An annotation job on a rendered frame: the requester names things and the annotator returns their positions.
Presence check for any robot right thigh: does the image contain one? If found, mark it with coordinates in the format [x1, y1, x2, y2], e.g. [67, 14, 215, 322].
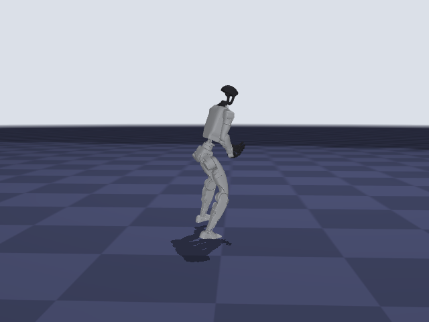
[202, 155, 229, 202]

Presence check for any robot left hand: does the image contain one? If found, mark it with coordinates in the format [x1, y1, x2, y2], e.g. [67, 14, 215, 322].
[231, 142, 245, 153]

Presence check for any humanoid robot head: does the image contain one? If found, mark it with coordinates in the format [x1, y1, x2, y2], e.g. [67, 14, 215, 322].
[218, 85, 238, 107]

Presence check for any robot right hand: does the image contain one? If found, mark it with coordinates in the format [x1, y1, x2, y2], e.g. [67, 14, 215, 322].
[227, 152, 241, 158]

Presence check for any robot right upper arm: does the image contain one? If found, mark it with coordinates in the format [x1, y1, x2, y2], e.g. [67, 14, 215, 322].
[219, 109, 235, 142]

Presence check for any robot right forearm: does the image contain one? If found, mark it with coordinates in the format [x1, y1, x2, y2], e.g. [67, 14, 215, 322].
[223, 135, 234, 158]

